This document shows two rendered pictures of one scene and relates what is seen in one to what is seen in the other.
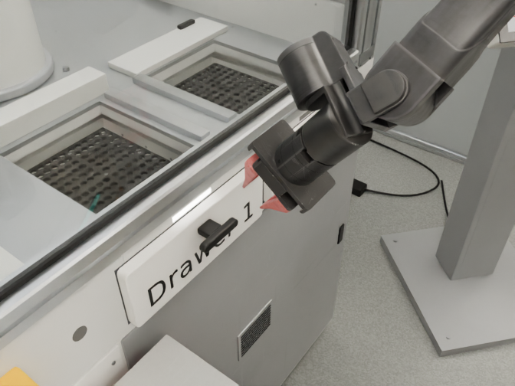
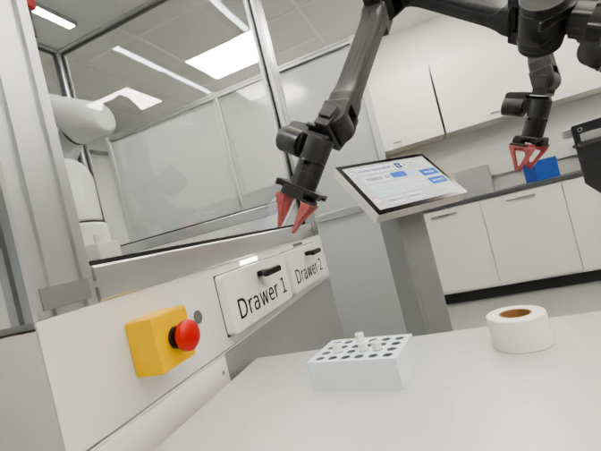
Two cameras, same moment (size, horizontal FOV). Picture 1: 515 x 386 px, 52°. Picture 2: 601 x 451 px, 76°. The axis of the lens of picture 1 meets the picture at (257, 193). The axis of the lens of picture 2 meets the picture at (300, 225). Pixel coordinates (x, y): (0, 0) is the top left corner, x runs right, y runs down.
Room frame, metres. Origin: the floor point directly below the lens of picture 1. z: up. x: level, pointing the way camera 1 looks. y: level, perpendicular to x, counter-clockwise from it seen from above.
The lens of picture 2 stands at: (-0.27, 0.22, 0.97)
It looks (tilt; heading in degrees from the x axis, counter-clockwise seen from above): 1 degrees up; 343
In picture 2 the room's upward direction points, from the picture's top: 14 degrees counter-clockwise
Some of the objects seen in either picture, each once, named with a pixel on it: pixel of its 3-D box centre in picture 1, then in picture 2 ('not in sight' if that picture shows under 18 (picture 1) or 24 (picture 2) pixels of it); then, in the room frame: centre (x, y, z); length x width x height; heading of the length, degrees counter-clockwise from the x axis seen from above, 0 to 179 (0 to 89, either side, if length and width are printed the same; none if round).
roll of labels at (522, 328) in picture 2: not in sight; (519, 327); (0.14, -0.16, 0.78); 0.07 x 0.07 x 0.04
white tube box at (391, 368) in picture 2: not in sight; (363, 361); (0.22, 0.03, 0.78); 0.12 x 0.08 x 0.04; 43
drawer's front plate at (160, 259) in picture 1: (200, 238); (259, 288); (0.56, 0.09, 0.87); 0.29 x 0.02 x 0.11; 143
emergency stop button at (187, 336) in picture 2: not in sight; (184, 336); (0.26, 0.24, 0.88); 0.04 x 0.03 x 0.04; 143
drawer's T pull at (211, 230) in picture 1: (212, 230); (266, 271); (0.54, 0.06, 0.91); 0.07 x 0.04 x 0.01; 143
